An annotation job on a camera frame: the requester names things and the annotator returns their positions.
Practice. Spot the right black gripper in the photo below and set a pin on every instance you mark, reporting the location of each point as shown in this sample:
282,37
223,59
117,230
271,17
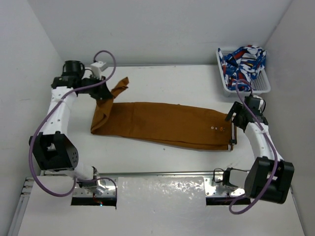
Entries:
236,108

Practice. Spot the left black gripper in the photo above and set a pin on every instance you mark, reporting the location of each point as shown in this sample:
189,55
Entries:
102,92

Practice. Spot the brown trousers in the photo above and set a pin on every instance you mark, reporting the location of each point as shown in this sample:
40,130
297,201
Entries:
168,124

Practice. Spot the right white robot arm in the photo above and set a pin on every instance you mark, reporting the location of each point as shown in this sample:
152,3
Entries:
265,159

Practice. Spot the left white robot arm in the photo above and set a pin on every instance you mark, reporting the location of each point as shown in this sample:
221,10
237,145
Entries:
51,147

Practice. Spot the white plastic basket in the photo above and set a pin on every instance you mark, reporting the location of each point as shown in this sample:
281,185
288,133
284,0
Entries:
260,84

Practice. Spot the blue white patterned cloth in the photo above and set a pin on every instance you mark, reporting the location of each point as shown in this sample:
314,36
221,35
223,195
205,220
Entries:
242,67

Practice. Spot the white front cover board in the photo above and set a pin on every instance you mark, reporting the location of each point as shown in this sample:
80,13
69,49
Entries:
161,206

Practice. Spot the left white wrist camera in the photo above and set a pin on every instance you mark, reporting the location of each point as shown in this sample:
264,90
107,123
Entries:
97,68

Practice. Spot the aluminium table frame rail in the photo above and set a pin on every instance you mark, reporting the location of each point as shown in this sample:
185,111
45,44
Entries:
56,164

